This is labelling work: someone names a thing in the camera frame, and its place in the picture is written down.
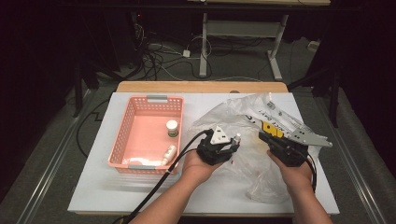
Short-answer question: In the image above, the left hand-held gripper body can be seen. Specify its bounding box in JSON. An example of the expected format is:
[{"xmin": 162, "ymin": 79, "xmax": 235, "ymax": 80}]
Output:
[{"xmin": 196, "ymin": 125, "xmax": 233, "ymax": 166}]

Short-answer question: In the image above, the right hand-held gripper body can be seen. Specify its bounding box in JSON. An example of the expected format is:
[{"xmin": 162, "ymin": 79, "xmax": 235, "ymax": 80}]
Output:
[{"xmin": 267, "ymin": 128, "xmax": 333, "ymax": 168}]

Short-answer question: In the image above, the clear plastic bag yellow face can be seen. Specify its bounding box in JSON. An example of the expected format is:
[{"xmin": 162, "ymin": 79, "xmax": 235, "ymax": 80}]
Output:
[{"xmin": 186, "ymin": 91, "xmax": 325, "ymax": 205}]

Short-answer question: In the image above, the small white jar green label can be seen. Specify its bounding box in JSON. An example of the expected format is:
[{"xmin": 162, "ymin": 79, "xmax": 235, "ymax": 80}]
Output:
[{"xmin": 165, "ymin": 119, "xmax": 179, "ymax": 138}]

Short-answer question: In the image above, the small white bottle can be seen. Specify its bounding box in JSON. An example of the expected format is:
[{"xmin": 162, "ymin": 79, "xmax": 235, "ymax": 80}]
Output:
[{"xmin": 160, "ymin": 144, "xmax": 178, "ymax": 167}]

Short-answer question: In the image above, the pink plastic basket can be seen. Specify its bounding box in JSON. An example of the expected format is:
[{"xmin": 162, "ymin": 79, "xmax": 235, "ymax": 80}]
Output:
[{"xmin": 107, "ymin": 94, "xmax": 185, "ymax": 176}]

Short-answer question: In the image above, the person's right hand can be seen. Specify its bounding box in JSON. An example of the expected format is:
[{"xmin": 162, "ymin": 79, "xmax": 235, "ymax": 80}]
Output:
[{"xmin": 266, "ymin": 150, "xmax": 314, "ymax": 196}]

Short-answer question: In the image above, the person's left hand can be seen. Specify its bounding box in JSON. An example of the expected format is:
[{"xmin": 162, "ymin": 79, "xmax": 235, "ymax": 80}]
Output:
[{"xmin": 181, "ymin": 150, "xmax": 225, "ymax": 188}]

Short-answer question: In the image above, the wooden table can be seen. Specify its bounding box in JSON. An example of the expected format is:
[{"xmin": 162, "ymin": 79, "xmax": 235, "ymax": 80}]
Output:
[{"xmin": 74, "ymin": 81, "xmax": 332, "ymax": 218}]

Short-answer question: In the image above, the black stand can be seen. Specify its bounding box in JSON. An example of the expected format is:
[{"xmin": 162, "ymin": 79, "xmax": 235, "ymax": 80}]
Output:
[
  {"xmin": 72, "ymin": 60, "xmax": 101, "ymax": 119},
  {"xmin": 287, "ymin": 60, "xmax": 341, "ymax": 129}
]

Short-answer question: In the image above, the white box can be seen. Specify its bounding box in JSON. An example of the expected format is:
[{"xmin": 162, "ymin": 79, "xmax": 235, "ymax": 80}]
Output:
[{"xmin": 306, "ymin": 39, "xmax": 322, "ymax": 53}]

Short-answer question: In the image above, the white board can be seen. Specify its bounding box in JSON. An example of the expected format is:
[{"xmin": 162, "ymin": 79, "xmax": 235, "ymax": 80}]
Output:
[{"xmin": 67, "ymin": 91, "xmax": 340, "ymax": 216}]

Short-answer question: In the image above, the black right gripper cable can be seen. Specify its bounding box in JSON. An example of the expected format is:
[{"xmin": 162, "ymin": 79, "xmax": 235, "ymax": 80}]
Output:
[{"xmin": 305, "ymin": 154, "xmax": 318, "ymax": 194}]

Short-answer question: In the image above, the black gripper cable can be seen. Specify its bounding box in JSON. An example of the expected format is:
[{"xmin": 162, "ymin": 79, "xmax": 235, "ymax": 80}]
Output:
[
  {"xmin": 305, "ymin": 154, "xmax": 318, "ymax": 194},
  {"xmin": 120, "ymin": 129, "xmax": 213, "ymax": 224}
]

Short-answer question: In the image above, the metal floor rail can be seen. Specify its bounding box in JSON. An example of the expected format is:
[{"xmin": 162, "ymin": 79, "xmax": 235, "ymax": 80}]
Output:
[
  {"xmin": 312, "ymin": 92, "xmax": 388, "ymax": 224},
  {"xmin": 16, "ymin": 89, "xmax": 96, "ymax": 224}
]

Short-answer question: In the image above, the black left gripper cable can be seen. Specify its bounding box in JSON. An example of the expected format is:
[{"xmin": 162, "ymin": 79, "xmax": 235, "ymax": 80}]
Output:
[{"xmin": 120, "ymin": 129, "xmax": 213, "ymax": 224}]

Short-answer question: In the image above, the tangle of floor cables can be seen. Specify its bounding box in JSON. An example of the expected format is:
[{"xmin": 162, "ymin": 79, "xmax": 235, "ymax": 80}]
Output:
[{"xmin": 133, "ymin": 21, "xmax": 217, "ymax": 82}]

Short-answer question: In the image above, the white desk frame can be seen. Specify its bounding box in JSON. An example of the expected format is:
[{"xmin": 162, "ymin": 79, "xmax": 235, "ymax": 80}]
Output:
[{"xmin": 186, "ymin": 0, "xmax": 332, "ymax": 82}]

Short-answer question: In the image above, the black floor cable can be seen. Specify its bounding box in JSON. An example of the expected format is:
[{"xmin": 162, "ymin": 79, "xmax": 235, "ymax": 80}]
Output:
[{"xmin": 76, "ymin": 97, "xmax": 110, "ymax": 159}]

